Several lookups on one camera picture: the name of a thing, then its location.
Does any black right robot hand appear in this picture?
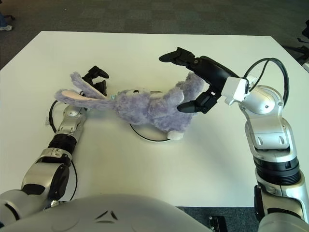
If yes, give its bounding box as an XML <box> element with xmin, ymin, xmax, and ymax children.
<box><xmin>158</xmin><ymin>47</ymin><xmax>242</xmax><ymax>115</ymax></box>

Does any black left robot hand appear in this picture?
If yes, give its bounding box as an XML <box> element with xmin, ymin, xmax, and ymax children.
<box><xmin>81</xmin><ymin>65</ymin><xmax>110</xmax><ymax>97</ymax></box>

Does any purple plush bunny doll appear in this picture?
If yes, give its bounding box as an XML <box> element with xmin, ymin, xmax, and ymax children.
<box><xmin>54</xmin><ymin>71</ymin><xmax>208</xmax><ymax>141</ymax></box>

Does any white plate with black rim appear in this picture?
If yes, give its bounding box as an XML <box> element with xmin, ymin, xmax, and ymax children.
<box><xmin>129</xmin><ymin>90</ymin><xmax>179</xmax><ymax>144</ymax></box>

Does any black office chair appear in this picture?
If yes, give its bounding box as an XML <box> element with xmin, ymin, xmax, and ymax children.
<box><xmin>282</xmin><ymin>20</ymin><xmax>309</xmax><ymax>65</ymax></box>

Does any grey robot torso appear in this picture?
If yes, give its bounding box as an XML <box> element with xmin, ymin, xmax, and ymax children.
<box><xmin>0</xmin><ymin>195</ymin><xmax>201</xmax><ymax>232</ymax></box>

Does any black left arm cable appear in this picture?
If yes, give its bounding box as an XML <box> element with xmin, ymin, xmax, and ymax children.
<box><xmin>44</xmin><ymin>100</ymin><xmax>63</xmax><ymax>132</ymax></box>

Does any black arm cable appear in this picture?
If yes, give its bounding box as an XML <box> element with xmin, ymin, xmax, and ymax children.
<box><xmin>242</xmin><ymin>57</ymin><xmax>290</xmax><ymax>94</ymax></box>
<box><xmin>44</xmin><ymin>100</ymin><xmax>63</xmax><ymax>132</ymax></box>

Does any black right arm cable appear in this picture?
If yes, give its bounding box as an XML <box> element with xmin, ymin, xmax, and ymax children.
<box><xmin>242</xmin><ymin>57</ymin><xmax>290</xmax><ymax>94</ymax></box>

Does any black metal bracket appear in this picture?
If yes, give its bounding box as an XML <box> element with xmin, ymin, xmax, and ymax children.
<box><xmin>208</xmin><ymin>215</ymin><xmax>227</xmax><ymax>232</ymax></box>

